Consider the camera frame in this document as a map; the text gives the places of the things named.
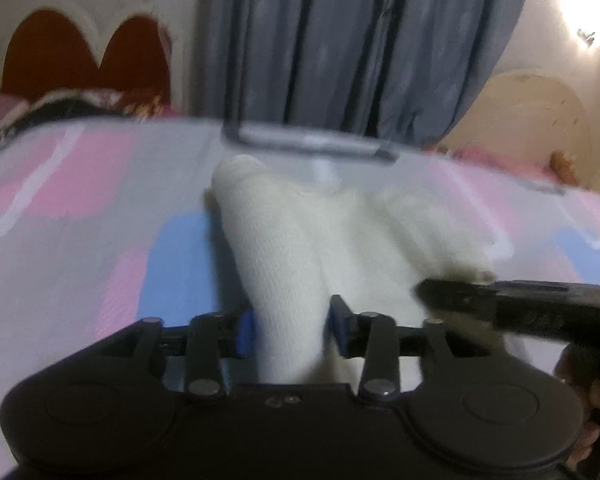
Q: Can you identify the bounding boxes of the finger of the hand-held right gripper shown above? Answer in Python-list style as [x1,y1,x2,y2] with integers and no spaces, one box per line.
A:
[416,279,502,332]

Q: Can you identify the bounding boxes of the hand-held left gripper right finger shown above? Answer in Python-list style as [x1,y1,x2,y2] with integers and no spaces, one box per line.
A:
[329,295,482,404]

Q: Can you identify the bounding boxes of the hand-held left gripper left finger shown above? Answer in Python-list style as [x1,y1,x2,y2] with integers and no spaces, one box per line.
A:
[100,309,256,402]

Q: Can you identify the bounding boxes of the cream knit sweater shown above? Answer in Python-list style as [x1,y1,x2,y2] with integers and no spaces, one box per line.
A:
[207,155,531,396]

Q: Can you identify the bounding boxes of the person's right hand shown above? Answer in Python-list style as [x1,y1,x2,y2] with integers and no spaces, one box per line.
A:
[554,345,600,471]

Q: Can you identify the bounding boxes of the pink cloth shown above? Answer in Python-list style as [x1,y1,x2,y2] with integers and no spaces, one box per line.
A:
[425,145,561,181]

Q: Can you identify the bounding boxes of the pink blue grey bed sheet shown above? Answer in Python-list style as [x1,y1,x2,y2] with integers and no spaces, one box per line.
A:
[0,117,600,480]

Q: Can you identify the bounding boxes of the cream arched headboard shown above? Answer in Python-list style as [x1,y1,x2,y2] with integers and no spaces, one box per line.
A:
[445,70,596,186]

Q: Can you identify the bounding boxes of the blue-grey curtain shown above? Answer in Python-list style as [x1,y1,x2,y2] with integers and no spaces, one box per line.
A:
[195,0,538,143]

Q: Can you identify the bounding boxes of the dark floral blanket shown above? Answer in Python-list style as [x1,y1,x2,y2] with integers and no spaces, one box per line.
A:
[0,87,181,156]

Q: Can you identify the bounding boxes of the red and white headboard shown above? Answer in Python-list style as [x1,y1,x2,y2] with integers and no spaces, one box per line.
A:
[0,0,181,111]

